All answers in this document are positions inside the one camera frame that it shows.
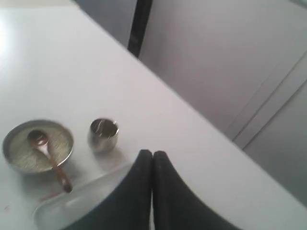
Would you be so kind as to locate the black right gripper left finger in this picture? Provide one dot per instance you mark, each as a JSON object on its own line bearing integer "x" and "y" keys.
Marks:
{"x": 128, "y": 206}

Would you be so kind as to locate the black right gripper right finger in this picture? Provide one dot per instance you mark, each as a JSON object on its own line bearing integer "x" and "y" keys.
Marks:
{"x": 175, "y": 206}

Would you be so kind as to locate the brown wooden spoon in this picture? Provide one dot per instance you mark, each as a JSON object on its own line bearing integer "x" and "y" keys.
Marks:
{"x": 40, "y": 141}

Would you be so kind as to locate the small steel cup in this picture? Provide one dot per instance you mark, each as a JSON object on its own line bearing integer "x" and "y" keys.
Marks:
{"x": 103, "y": 135}

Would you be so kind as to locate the large steel rice bowl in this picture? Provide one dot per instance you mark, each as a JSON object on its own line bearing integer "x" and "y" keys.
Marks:
{"x": 36, "y": 167}

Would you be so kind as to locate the white granular powder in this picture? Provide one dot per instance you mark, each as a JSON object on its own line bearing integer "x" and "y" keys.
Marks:
{"x": 21, "y": 153}

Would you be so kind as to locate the white plastic tray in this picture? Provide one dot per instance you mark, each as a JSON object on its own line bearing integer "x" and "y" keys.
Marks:
{"x": 63, "y": 210}

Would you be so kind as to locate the white cabinet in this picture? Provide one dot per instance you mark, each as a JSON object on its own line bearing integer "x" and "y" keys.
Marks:
{"x": 218, "y": 54}

